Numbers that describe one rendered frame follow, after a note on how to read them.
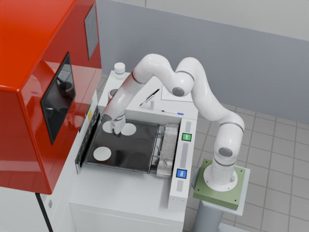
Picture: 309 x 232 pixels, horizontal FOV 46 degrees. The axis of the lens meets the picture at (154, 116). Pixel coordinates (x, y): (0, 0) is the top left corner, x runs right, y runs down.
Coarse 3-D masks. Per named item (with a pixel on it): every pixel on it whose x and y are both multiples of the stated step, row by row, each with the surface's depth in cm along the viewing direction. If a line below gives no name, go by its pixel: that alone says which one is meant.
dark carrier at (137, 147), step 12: (144, 132) 222; (96, 144) 214; (108, 144) 214; (120, 144) 215; (132, 144) 215; (144, 144) 215; (120, 156) 209; (132, 156) 209; (144, 156) 209; (132, 168) 203; (144, 168) 203
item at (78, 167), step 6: (96, 114) 225; (96, 120) 225; (96, 126) 227; (90, 132) 215; (90, 138) 220; (84, 144) 208; (90, 144) 219; (84, 150) 207; (84, 156) 211; (78, 162) 199; (78, 168) 201
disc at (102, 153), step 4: (100, 148) 212; (104, 148) 212; (108, 148) 212; (96, 152) 210; (100, 152) 210; (104, 152) 210; (108, 152) 210; (96, 156) 208; (100, 156) 208; (104, 156) 208; (108, 156) 208; (100, 160) 206
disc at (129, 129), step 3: (126, 123) 226; (129, 123) 226; (126, 126) 224; (129, 126) 225; (132, 126) 225; (123, 129) 223; (126, 129) 223; (129, 129) 223; (132, 129) 223; (135, 129) 223; (123, 132) 221; (126, 132) 221; (129, 132) 221; (132, 132) 221
